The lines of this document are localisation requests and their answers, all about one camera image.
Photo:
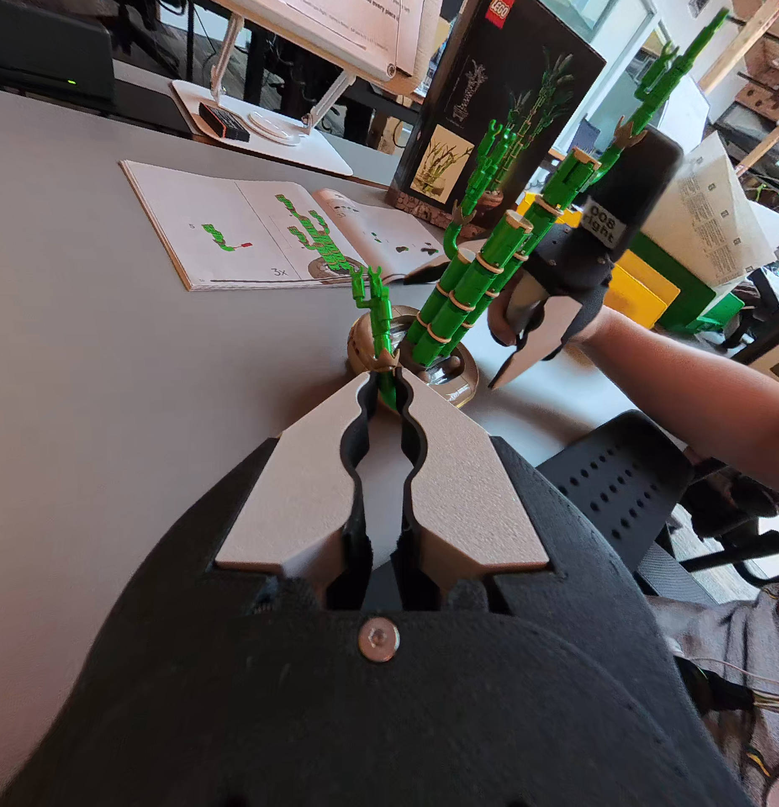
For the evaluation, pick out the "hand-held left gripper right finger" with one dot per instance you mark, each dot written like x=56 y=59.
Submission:
x=477 y=504

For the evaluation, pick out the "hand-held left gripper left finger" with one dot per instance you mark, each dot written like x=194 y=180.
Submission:
x=288 y=504

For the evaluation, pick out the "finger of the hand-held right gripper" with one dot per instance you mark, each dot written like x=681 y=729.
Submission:
x=430 y=272
x=540 y=334

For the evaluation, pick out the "green lego bamboo plant model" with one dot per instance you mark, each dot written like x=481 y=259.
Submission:
x=465 y=296

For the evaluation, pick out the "green lego bamboo sprig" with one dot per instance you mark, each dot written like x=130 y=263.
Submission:
x=383 y=321

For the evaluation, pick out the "person's right forearm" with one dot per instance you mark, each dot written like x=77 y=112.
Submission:
x=679 y=391

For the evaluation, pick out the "lego instruction booklet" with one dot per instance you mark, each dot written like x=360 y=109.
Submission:
x=250 y=233

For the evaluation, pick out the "black lego set box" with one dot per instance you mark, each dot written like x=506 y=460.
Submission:
x=465 y=75

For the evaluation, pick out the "person's right hand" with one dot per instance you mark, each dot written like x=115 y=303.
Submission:
x=501 y=321

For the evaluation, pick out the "folded printed leaflet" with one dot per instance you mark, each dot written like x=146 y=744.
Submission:
x=711 y=208

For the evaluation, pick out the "stack of yellow plastic bins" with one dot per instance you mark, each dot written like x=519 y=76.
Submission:
x=641 y=290

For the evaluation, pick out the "green plastic bins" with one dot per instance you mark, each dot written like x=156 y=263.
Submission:
x=704 y=296

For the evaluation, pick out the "black perforated chair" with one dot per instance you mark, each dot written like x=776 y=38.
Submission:
x=616 y=479

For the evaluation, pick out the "white book stand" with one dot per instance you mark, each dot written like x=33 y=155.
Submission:
x=282 y=142

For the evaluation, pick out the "printed paper sheet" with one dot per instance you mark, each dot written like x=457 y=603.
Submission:
x=351 y=31

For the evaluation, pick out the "small black box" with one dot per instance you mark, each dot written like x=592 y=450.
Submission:
x=225 y=123

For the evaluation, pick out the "person in grey shirt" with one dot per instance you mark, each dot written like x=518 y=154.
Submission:
x=730 y=637

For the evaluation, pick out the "black electronic device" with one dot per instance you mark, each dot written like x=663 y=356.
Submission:
x=42 y=50

